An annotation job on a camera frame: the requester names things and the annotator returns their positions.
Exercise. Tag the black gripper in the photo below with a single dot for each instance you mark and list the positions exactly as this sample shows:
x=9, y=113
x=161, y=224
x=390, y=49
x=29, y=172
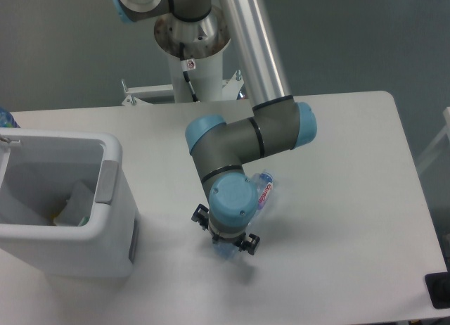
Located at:
x=246, y=243

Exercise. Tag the clear plastic water bottle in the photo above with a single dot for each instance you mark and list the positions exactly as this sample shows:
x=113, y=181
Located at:
x=265, y=191

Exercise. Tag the white paper wrapper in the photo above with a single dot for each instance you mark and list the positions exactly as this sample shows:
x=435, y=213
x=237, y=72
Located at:
x=77, y=210

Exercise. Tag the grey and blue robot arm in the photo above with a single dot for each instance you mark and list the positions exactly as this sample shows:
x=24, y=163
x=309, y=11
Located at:
x=278, y=123

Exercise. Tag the white plastic trash can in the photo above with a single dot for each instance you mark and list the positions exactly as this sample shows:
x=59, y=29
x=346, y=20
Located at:
x=38, y=171

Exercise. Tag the blue bottle behind trash can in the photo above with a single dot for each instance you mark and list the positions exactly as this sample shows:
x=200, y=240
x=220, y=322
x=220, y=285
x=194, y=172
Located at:
x=7, y=120

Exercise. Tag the black device at table edge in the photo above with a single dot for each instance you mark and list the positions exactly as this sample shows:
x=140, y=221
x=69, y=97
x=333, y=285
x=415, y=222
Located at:
x=438, y=289

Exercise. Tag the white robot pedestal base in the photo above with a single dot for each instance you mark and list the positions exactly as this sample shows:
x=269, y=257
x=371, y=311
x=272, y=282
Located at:
x=197, y=77

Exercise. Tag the white frame at right edge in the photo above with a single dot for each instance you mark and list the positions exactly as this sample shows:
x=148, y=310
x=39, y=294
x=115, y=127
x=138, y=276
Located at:
x=438, y=145

